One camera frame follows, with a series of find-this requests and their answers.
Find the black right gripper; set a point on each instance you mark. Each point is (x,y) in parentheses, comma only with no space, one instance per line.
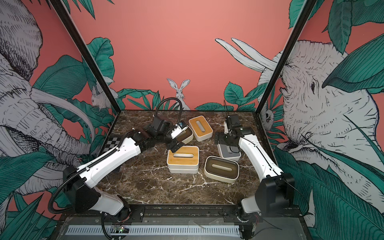
(222,140)

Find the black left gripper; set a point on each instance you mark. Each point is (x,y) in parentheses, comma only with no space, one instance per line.
(173,145)

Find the grey lid white tissue box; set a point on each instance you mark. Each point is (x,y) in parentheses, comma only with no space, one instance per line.
(183,171)

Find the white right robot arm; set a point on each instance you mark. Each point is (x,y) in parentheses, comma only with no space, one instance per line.
(276,190)

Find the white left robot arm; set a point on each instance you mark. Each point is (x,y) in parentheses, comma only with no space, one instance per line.
(81,183)

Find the dark brown lid tissue box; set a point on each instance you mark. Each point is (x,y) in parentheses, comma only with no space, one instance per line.
(186,136)
(221,169)

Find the wood lid white tissue box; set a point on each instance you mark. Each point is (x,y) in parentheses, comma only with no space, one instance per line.
(201,128)

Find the checkerboard calibration plate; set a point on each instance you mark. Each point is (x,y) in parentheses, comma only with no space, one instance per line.
(110,143)

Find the small circuit board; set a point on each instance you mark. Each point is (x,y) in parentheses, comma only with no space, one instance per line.
(120,230)

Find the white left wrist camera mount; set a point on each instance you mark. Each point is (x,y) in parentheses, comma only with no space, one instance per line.
(178,129)

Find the white slotted cable duct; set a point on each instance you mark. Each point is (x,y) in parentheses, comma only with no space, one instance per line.
(152,230)

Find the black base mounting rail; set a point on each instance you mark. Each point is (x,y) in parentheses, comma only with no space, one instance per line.
(137,213)

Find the black right frame post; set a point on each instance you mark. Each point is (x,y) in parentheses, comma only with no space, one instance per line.
(298,27)

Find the black frame post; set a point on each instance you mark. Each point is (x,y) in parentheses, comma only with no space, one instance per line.
(71,28)
(298,27)

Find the black left frame post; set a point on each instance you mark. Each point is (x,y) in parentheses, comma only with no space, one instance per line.
(71,28)

